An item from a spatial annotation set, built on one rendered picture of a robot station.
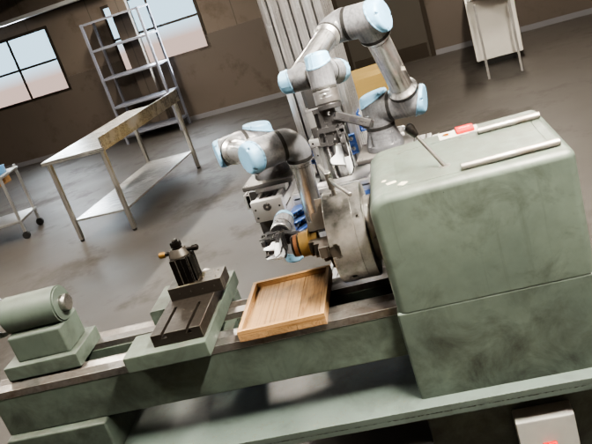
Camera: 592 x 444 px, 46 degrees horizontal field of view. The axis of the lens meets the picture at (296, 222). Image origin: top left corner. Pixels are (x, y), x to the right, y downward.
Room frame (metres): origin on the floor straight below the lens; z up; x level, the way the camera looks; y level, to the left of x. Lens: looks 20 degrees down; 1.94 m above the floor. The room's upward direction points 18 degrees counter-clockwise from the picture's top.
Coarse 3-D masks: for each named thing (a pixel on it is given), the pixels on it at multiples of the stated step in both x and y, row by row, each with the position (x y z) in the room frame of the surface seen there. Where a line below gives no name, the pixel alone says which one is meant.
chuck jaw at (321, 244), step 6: (312, 240) 2.13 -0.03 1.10; (318, 240) 2.11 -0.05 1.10; (324, 240) 2.09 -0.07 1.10; (312, 246) 2.11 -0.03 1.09; (318, 246) 2.05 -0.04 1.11; (324, 246) 2.04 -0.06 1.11; (336, 246) 2.01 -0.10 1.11; (312, 252) 2.11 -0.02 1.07; (318, 252) 2.08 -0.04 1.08; (324, 252) 2.03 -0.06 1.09; (330, 252) 2.03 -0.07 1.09; (336, 252) 2.01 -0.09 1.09
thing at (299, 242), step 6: (300, 234) 2.17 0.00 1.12; (306, 234) 2.15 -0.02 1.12; (312, 234) 2.16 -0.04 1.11; (318, 234) 2.19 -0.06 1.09; (294, 240) 2.16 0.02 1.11; (300, 240) 2.15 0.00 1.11; (306, 240) 2.14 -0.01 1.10; (294, 246) 2.15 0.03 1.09; (300, 246) 2.14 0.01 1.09; (306, 246) 2.14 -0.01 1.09; (294, 252) 2.15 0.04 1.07; (300, 252) 2.15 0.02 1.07; (306, 252) 2.14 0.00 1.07
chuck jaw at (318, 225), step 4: (316, 200) 2.22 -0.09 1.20; (320, 200) 2.22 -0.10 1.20; (316, 204) 2.21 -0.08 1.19; (320, 204) 2.21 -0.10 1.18; (316, 208) 2.21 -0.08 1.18; (320, 208) 2.20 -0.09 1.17; (316, 212) 2.20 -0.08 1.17; (320, 212) 2.20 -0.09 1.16; (312, 216) 2.20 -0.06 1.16; (316, 216) 2.19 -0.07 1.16; (320, 216) 2.19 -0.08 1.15; (312, 220) 2.19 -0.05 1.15; (316, 220) 2.19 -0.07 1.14; (320, 220) 2.18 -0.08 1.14; (308, 224) 2.19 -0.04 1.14; (312, 224) 2.19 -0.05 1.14; (316, 224) 2.18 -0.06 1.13; (320, 224) 2.18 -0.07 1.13; (308, 228) 2.18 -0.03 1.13; (312, 228) 2.18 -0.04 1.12; (316, 228) 2.17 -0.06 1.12; (320, 228) 2.17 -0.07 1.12; (324, 228) 2.17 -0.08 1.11; (308, 232) 2.18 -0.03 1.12; (312, 232) 2.18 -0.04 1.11
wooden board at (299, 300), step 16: (304, 272) 2.36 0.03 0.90; (320, 272) 2.34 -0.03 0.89; (256, 288) 2.38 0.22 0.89; (272, 288) 2.35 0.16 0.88; (288, 288) 2.31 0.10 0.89; (304, 288) 2.26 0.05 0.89; (320, 288) 2.22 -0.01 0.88; (256, 304) 2.26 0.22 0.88; (272, 304) 2.22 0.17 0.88; (288, 304) 2.18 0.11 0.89; (304, 304) 2.14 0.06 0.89; (320, 304) 2.11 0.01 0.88; (240, 320) 2.14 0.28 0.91; (256, 320) 2.14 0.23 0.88; (272, 320) 2.10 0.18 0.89; (288, 320) 2.03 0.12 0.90; (304, 320) 2.01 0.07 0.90; (320, 320) 2.00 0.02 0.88; (240, 336) 2.06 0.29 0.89; (256, 336) 2.05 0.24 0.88
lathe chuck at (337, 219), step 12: (324, 192) 2.16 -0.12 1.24; (324, 204) 2.09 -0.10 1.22; (336, 204) 2.07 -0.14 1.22; (348, 204) 2.05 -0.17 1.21; (324, 216) 2.05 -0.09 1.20; (336, 216) 2.04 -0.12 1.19; (348, 216) 2.03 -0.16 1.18; (336, 228) 2.02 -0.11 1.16; (348, 228) 2.01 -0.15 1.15; (336, 240) 2.01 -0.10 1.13; (348, 240) 2.00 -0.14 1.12; (348, 252) 1.99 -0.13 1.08; (360, 252) 1.99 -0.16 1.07; (336, 264) 2.01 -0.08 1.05; (348, 264) 2.00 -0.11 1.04; (360, 264) 2.00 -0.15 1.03; (348, 276) 2.03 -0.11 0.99; (360, 276) 2.03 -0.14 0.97
